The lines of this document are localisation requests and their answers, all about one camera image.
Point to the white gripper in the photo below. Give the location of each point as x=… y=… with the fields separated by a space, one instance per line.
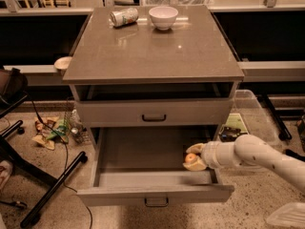
x=210 y=155

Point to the orange fruit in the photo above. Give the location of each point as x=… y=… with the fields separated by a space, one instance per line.
x=190 y=158

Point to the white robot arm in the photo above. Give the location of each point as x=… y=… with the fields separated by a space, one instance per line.
x=245 y=151

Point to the closed grey upper drawer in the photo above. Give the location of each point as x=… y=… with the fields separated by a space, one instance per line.
x=153 y=113

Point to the open grey lower drawer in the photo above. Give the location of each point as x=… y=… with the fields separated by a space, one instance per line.
x=144 y=166

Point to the grey drawer cabinet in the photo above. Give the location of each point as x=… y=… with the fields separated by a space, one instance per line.
x=189 y=61

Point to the clear plastic storage bin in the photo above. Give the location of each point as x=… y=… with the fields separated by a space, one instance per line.
x=248 y=115

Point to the clear bin lid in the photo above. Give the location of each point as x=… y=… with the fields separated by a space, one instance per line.
x=290 y=214

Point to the white bowl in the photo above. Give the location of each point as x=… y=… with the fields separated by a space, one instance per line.
x=163 y=17

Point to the snack bags on floor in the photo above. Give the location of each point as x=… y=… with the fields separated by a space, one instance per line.
x=50 y=129

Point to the tipped soda can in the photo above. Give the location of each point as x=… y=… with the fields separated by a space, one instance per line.
x=124 y=17

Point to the black chair base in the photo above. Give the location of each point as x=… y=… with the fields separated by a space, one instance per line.
x=8 y=153

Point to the dark bag on chair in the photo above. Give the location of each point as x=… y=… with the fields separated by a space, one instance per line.
x=12 y=82

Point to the wire basket on floor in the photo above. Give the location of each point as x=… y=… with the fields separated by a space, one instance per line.
x=72 y=120

